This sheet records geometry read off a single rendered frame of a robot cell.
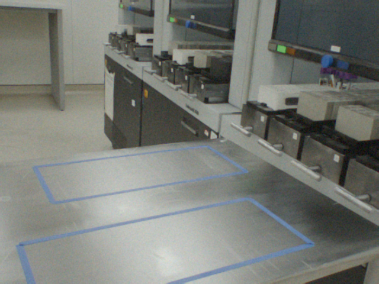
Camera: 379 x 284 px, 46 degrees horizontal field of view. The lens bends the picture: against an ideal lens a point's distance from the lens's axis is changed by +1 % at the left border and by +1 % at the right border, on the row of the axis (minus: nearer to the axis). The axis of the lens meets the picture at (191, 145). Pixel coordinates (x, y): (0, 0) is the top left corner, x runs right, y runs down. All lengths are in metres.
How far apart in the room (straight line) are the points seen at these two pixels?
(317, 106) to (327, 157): 0.19
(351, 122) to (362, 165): 0.16
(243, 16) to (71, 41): 3.26
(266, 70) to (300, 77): 0.12
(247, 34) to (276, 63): 0.18
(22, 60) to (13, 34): 0.24
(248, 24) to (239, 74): 0.17
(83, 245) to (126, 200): 0.13
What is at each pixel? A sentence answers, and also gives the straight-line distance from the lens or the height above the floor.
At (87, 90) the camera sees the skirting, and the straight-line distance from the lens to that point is 4.76.
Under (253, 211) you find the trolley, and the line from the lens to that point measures 0.67.
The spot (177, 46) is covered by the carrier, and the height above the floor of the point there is 0.87.
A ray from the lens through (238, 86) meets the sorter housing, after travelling 1.55.
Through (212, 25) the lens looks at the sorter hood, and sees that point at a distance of 1.69.
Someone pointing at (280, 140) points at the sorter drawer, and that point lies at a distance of 1.18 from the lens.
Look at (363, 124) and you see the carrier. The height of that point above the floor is 0.86.
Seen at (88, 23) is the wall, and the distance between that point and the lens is 4.65.
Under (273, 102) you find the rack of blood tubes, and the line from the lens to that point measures 1.27.
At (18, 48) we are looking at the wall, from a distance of 4.60.
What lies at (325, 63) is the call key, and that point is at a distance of 1.13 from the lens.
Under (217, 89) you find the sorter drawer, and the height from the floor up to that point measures 0.79.
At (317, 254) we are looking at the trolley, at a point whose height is 0.82.
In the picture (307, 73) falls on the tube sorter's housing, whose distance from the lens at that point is 1.46.
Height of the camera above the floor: 1.13
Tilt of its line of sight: 20 degrees down
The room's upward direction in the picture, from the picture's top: 4 degrees clockwise
